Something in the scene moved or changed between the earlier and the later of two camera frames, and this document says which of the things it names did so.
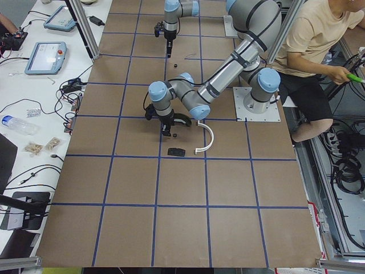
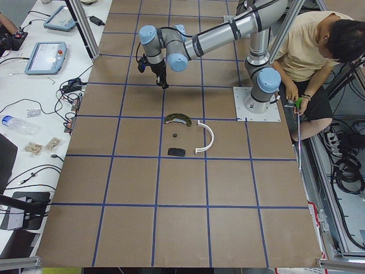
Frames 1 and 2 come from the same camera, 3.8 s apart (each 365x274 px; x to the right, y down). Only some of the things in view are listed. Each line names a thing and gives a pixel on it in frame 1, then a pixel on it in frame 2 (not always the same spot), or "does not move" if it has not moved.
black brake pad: (176, 152) does not move
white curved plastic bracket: (197, 149) does not move
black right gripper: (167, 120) → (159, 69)
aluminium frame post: (84, 27) does not move
